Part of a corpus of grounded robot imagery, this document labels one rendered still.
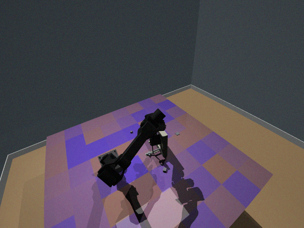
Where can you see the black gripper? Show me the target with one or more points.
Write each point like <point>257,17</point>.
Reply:
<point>156,139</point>

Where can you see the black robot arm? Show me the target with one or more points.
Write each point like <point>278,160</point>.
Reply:
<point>148,129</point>

